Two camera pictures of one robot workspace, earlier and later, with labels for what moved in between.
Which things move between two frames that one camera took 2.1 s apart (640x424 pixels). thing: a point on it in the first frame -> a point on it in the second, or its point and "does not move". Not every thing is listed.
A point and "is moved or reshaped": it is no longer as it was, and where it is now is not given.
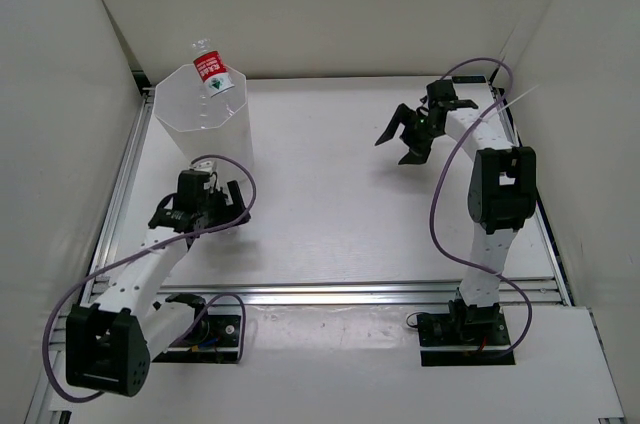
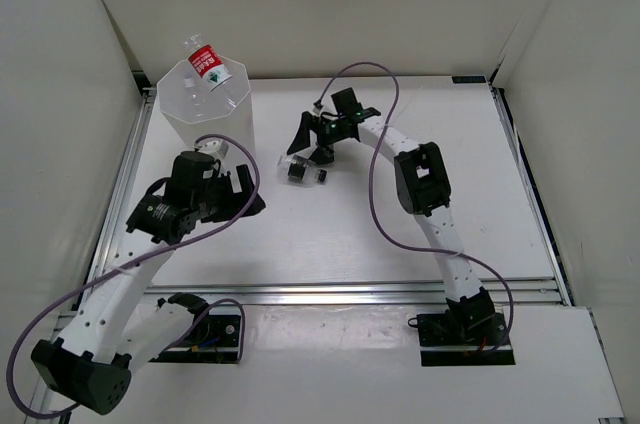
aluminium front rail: (353, 294) does not move
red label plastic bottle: (211, 68) is moved or reshaped
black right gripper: (421, 151) -> (322, 155)
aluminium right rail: (506, 121) does not move
